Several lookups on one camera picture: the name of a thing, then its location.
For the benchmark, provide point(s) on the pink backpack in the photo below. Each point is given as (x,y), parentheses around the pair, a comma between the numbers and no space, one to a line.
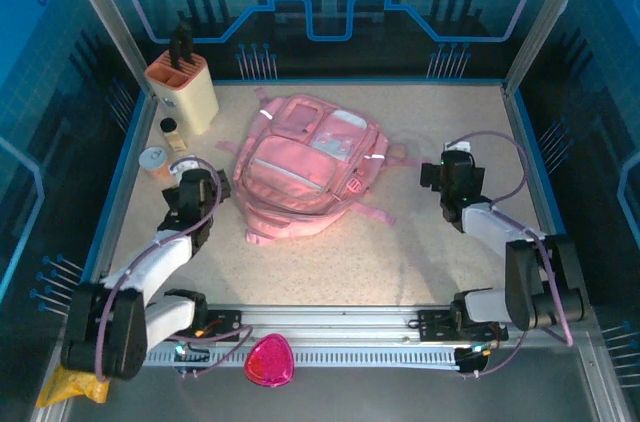
(290,172)

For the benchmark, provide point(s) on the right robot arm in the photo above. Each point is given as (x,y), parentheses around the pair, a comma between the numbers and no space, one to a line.
(530,282)

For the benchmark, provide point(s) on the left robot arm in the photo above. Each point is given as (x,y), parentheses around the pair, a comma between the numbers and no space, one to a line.
(125,327)

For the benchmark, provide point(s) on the yellow plastic bag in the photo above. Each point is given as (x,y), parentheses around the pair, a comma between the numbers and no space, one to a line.
(70,387)

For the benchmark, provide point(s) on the orange can with white lid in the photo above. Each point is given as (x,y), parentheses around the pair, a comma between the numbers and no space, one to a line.
(154,162)

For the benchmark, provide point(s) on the spice bottle with black cap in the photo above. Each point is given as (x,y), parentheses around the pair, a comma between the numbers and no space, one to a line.
(173,134)

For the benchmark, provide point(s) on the beige knife block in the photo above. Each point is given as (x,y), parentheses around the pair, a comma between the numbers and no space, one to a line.
(192,92)

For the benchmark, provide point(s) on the small controller board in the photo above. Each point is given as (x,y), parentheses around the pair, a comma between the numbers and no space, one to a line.
(472,353)
(186,348)

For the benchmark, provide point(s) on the pink triangular pouch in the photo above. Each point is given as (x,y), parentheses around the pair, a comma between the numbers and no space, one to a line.
(270,359)

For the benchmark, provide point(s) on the grey metal shelf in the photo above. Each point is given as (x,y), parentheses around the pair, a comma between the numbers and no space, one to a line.
(400,397)

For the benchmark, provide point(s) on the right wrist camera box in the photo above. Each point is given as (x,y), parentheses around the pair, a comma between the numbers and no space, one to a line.
(460,146)

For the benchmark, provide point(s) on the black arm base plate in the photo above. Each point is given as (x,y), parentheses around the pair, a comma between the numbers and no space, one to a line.
(432,324)
(227,324)

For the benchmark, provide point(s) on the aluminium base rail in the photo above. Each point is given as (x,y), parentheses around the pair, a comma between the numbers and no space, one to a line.
(325,322)

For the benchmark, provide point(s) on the aluminium frame post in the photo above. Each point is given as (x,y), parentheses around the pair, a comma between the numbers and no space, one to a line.
(554,7)
(106,7)

